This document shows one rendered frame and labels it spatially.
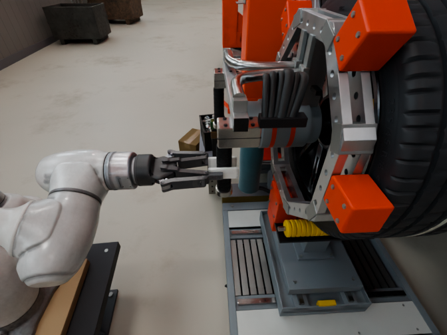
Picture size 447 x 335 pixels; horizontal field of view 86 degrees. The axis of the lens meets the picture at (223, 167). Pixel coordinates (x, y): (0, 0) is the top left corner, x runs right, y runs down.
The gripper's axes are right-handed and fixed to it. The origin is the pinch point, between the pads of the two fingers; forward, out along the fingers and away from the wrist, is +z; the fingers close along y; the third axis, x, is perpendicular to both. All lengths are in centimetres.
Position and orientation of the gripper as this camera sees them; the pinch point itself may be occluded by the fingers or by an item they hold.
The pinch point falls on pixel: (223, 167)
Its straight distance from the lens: 57.5
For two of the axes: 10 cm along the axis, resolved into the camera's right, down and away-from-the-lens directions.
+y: 0.5, 6.3, -7.8
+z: 10.0, -0.3, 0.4
